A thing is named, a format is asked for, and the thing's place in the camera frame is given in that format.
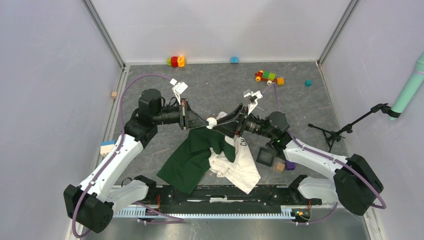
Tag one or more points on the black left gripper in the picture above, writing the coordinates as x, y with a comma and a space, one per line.
186, 114

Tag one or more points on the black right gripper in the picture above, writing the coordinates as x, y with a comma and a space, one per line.
229, 129

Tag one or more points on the white round brooch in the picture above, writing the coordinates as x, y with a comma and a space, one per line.
211, 122

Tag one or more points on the white and green t-shirt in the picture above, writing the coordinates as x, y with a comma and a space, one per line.
207, 150

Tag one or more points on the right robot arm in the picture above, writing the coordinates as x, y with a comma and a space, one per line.
348, 181

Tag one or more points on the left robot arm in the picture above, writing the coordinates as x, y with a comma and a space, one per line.
91, 203

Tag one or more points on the colourful toy block train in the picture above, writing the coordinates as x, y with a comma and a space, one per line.
269, 78

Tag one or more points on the blue round toy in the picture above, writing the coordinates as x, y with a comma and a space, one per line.
234, 60

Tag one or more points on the red green orange toy stack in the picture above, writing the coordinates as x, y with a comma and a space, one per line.
176, 61

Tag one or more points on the purple cube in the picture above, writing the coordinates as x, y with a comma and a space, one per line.
290, 166

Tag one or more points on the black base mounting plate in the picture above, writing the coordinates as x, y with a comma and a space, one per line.
226, 199

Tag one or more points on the teal cube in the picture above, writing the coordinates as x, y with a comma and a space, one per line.
308, 83

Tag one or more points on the blue and white block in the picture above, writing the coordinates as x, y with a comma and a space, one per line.
106, 147

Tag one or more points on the black tripod stand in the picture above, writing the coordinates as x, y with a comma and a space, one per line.
336, 136

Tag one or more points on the teal padded pole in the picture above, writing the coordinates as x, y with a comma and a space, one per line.
410, 88

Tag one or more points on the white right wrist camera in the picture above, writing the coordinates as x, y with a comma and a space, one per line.
252, 99

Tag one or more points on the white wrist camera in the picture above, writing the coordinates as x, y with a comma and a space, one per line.
178, 87
252, 99

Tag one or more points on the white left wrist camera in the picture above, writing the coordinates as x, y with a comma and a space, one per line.
178, 87

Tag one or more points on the black square frame tray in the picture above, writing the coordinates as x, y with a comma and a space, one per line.
264, 157

